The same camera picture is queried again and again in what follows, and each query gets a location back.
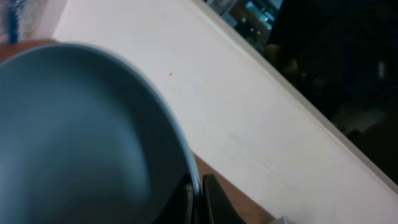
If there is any blue plate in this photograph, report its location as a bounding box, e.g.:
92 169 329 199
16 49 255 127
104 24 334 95
1 44 200 223

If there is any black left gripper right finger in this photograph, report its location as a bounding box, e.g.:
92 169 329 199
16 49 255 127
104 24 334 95
202 174 246 224

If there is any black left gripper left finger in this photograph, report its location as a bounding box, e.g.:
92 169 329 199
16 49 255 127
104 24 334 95
154 175 194 224

